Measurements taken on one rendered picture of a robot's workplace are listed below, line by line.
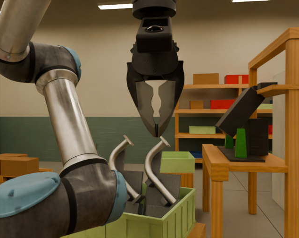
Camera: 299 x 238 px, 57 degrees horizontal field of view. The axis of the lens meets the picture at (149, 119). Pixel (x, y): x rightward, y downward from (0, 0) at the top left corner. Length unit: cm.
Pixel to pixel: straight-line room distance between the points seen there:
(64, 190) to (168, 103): 28
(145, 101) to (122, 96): 697
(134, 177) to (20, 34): 82
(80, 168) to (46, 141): 758
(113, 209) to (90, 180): 8
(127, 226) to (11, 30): 70
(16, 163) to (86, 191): 522
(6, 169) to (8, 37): 532
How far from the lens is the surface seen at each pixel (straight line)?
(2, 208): 56
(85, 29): 803
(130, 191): 122
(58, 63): 80
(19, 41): 70
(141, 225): 98
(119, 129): 740
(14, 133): 869
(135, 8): 46
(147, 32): 36
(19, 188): 55
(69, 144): 67
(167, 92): 43
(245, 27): 763
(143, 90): 43
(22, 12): 62
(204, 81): 671
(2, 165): 598
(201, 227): 135
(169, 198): 115
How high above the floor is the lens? 130
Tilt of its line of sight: 1 degrees down
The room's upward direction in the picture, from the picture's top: straight up
